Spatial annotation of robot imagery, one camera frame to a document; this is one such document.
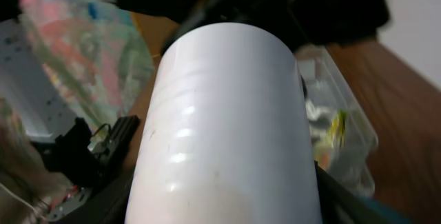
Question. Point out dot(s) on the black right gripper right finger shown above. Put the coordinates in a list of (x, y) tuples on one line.
[(338, 205)]

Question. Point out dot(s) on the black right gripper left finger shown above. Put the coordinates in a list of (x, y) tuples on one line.
[(107, 207)]

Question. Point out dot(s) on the white tissue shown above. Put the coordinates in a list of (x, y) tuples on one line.
[(318, 116)]

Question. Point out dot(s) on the pink white plastic cup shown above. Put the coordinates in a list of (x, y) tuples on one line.
[(226, 137)]

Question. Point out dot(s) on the green yellow snack wrapper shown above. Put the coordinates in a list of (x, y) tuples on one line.
[(328, 146)]

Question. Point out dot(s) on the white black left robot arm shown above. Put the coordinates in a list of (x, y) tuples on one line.
[(294, 22)]

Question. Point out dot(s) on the clear plastic bin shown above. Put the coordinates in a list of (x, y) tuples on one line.
[(325, 85)]

